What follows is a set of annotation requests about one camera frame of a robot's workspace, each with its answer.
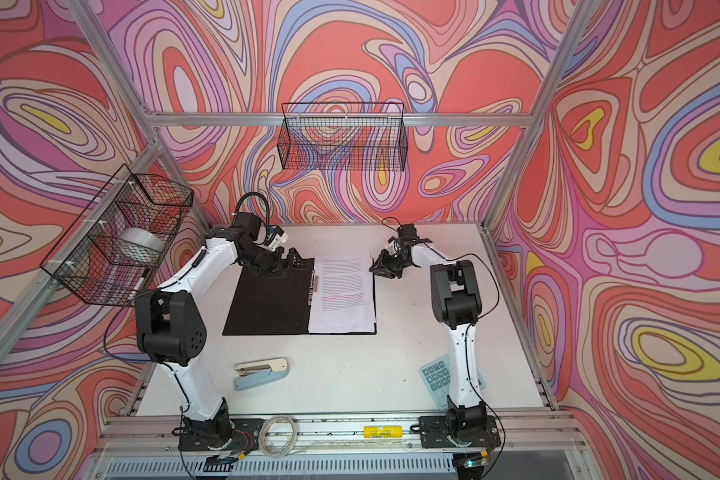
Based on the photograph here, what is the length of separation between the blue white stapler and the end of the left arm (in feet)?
0.88

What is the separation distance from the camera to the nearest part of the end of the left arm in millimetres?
776

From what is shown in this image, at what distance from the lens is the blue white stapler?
819mm
